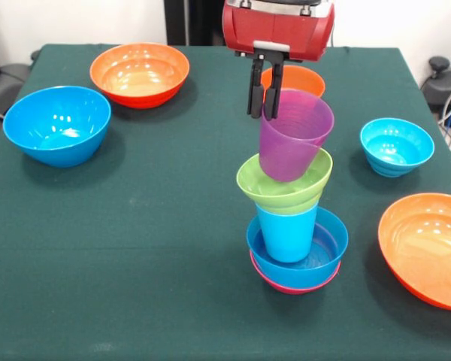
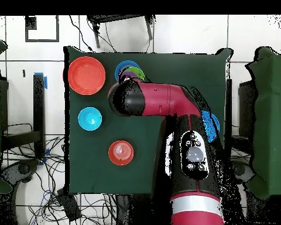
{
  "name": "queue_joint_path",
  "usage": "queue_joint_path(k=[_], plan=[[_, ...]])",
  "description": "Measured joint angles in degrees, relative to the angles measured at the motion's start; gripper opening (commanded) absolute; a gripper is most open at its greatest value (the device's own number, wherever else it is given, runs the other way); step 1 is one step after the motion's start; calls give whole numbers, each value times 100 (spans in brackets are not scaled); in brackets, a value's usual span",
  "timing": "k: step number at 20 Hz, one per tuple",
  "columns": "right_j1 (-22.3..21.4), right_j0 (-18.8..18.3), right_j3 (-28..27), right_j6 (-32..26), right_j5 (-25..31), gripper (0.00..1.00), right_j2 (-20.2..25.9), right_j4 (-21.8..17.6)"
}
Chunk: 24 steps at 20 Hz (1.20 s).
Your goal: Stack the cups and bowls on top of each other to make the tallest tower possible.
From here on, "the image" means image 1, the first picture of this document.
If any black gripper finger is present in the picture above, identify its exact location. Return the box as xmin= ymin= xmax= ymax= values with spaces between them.
xmin=264 ymin=62 xmax=286 ymax=120
xmin=246 ymin=58 xmax=266 ymax=119

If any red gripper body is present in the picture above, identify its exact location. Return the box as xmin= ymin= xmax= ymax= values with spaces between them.
xmin=221 ymin=0 xmax=336 ymax=63

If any purple cup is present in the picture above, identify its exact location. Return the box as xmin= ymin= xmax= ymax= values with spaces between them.
xmin=258 ymin=88 xmax=336 ymax=184

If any green ribbed bowl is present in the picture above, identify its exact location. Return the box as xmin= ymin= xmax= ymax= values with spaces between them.
xmin=235 ymin=147 xmax=334 ymax=216

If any light blue ribbed bowl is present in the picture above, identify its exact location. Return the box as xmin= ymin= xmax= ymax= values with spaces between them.
xmin=359 ymin=117 xmax=436 ymax=178

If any blue cup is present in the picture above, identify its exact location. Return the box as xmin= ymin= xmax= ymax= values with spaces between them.
xmin=255 ymin=202 xmax=319 ymax=264

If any medium blue bowl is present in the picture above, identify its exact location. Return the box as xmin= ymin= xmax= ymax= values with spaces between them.
xmin=246 ymin=206 xmax=350 ymax=290

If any pink bowl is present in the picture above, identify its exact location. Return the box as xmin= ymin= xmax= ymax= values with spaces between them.
xmin=249 ymin=250 xmax=342 ymax=296

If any small orange bowl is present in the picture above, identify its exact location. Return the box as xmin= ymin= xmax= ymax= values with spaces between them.
xmin=260 ymin=65 xmax=326 ymax=99

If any large orange bowl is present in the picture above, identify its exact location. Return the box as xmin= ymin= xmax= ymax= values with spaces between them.
xmin=377 ymin=193 xmax=451 ymax=312
xmin=89 ymin=41 xmax=191 ymax=110

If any large blue bowl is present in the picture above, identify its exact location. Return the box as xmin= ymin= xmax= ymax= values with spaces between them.
xmin=2 ymin=85 xmax=113 ymax=168

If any dark green tablecloth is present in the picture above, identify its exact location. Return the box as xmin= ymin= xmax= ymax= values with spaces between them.
xmin=0 ymin=44 xmax=451 ymax=361

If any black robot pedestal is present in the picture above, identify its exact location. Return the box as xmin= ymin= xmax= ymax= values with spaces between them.
xmin=163 ymin=0 xmax=229 ymax=47

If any dark grey pedestal foot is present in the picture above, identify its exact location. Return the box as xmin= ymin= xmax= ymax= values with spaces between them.
xmin=420 ymin=56 xmax=451 ymax=116

